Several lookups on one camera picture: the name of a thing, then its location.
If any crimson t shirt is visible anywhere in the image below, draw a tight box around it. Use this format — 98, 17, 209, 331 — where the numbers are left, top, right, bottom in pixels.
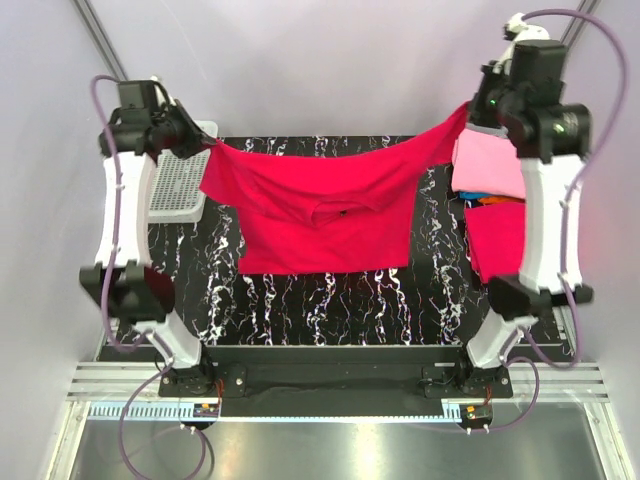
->
464, 202, 526, 284
200, 104, 468, 275

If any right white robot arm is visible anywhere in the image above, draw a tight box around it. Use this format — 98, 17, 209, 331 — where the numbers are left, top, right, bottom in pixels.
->
452, 39, 593, 397

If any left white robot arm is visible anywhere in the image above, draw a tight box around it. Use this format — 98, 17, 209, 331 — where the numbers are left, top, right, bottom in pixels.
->
79, 77, 218, 396

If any folded pink t shirt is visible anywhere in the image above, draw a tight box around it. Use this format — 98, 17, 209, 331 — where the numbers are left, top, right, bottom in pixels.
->
451, 128, 525, 199

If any white plastic basket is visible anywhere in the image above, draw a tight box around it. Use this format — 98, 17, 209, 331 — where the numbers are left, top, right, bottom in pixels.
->
149, 149, 210, 224

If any folded orange t shirt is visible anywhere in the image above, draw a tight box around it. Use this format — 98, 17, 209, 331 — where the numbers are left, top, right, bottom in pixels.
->
478, 196, 510, 205

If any folded blue t shirt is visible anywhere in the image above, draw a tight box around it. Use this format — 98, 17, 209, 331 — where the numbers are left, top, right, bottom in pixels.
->
458, 191, 489, 201

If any black marble pattern mat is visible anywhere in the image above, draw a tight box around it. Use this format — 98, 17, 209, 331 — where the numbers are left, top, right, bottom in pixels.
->
149, 165, 488, 346

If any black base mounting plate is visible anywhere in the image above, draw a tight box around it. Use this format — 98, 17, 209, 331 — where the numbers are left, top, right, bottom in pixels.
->
159, 346, 513, 419

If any aluminium frame rail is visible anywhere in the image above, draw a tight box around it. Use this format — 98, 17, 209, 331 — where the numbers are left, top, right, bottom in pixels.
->
67, 362, 609, 402

